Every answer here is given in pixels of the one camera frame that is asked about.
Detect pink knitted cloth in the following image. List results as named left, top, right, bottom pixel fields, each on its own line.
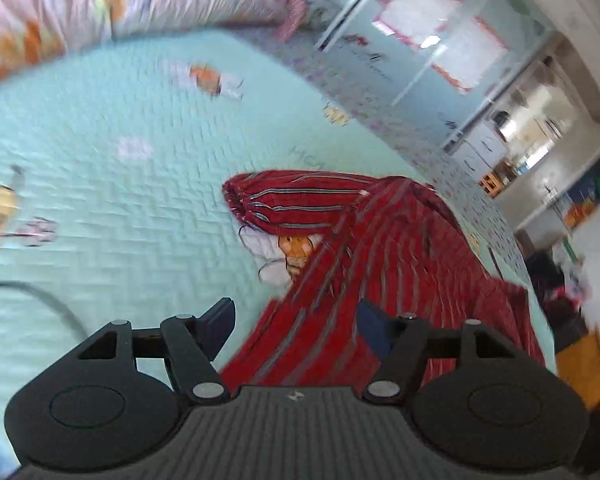
left=260, top=0, right=309, bottom=43

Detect red plaid shirt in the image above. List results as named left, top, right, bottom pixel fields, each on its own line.
left=219, top=170, right=548, bottom=396

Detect pile of plastic bags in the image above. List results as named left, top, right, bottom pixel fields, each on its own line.
left=555, top=277, right=590, bottom=307

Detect long floral bolster pillow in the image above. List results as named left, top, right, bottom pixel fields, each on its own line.
left=0, top=0, right=301, bottom=86

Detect white sliding door wardrobe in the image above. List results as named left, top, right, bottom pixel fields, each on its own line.
left=300, top=0, right=556, bottom=153

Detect mint bee print bedspread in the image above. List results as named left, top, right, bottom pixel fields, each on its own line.
left=0, top=27, right=556, bottom=476

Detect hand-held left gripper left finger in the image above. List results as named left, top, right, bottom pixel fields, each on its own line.
left=77, top=297, right=237, bottom=406

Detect hanging colourful bags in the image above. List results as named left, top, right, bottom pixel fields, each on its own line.
left=562, top=160, right=600, bottom=231

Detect black cable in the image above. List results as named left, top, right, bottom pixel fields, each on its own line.
left=0, top=282, right=88, bottom=342

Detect white drawer cabinet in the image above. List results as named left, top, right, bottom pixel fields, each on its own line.
left=460, top=125, right=507, bottom=171

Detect wooden chair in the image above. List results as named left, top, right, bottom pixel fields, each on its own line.
left=480, top=170, right=508, bottom=198

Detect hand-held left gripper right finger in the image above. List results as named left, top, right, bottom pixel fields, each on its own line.
left=356, top=299, right=520, bottom=405

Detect black armchair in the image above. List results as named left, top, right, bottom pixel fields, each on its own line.
left=525, top=252, right=588, bottom=356

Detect pink bordered poster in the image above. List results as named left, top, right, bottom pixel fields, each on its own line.
left=432, top=15, right=511, bottom=93
left=372, top=0, right=463, bottom=48

